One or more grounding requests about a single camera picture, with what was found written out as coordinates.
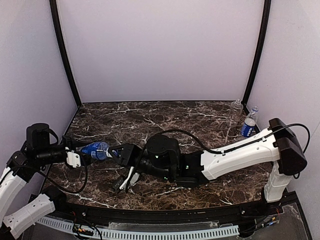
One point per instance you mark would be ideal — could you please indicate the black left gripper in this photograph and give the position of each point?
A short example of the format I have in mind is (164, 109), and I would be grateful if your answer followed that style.
(66, 144)

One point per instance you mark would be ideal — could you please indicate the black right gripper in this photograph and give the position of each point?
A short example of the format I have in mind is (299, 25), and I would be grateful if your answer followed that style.
(133, 153)

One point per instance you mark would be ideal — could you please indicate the white Pocari bottle cap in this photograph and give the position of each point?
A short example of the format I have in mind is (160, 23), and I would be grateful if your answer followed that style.
(108, 155)

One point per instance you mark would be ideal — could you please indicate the Pocari Sweat clear bottle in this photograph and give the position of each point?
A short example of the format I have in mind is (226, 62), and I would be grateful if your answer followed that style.
(97, 150)

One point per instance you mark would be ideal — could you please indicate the clear unlabelled bottle white cap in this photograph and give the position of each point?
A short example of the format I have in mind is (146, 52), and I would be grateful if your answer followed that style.
(236, 108)

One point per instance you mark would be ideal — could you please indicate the blue cap blue label bottle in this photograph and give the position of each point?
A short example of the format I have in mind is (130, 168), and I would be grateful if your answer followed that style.
(250, 122)

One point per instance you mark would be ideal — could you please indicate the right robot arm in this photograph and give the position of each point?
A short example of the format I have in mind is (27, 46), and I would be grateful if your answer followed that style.
(161, 157)

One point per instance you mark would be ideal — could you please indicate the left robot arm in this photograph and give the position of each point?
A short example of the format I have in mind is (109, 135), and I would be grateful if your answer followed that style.
(42, 147)

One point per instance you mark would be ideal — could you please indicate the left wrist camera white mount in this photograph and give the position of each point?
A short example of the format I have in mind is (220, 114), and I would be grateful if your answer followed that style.
(73, 159)

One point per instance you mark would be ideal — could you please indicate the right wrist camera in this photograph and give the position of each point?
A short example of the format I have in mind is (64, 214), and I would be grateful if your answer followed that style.
(117, 184)

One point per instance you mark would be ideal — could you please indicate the white slotted cable duct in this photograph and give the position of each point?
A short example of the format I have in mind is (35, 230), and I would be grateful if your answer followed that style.
(135, 231)

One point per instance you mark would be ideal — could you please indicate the black left corner post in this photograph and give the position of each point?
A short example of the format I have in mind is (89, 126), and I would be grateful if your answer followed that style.
(63, 51)

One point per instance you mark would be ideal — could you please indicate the black corner post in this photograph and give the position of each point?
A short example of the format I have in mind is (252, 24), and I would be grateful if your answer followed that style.
(63, 51)
(258, 51)

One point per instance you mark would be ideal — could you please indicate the black table front rail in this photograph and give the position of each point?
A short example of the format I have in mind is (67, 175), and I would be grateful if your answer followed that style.
(239, 213)

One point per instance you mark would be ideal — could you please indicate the black right corner post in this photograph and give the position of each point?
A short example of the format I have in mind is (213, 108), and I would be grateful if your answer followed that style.
(258, 51)

